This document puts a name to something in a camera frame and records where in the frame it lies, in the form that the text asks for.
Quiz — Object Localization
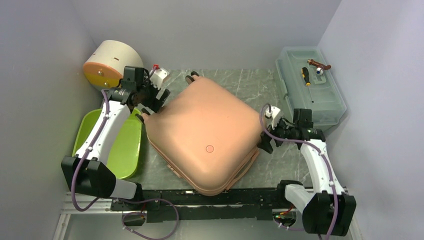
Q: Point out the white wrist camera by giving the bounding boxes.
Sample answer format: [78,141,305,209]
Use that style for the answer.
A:
[149,64,170,90]
[264,105,282,130]

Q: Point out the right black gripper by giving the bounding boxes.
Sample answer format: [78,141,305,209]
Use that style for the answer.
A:
[256,115,297,153]

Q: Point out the purple cable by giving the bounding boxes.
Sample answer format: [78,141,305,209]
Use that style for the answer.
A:
[70,67,180,240]
[259,103,342,240]

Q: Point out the green plastic tray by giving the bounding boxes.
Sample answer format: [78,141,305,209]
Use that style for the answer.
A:
[72,108,143,180]

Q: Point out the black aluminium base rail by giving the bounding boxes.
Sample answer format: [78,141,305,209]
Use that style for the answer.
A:
[61,187,354,223]

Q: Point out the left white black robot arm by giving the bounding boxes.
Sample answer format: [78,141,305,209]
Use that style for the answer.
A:
[61,66,170,210]

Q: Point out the brown handled metal tool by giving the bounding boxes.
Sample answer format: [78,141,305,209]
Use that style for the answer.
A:
[307,59,332,76]

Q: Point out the black yellow screwdriver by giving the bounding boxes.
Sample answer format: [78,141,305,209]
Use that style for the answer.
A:
[301,67,315,103]

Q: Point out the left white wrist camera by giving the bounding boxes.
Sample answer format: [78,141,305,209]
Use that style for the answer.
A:
[149,64,170,90]

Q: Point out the cream cylindrical drawer cabinet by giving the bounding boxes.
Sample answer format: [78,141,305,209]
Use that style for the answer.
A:
[82,40,144,91]

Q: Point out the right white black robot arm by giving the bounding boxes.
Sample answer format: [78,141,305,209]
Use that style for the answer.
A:
[257,103,357,240]

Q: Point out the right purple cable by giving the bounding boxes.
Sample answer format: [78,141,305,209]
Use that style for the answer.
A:
[259,103,342,240]

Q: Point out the clear plastic storage box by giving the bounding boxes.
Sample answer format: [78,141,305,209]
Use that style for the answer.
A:
[273,46,347,132]

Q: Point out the pink hard-shell suitcase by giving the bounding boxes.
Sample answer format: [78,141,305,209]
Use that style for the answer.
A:
[140,71,262,196]

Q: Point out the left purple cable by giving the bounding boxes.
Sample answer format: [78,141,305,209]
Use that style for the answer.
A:
[70,67,180,240]

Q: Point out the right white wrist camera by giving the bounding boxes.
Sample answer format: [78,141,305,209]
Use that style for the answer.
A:
[264,105,282,130]

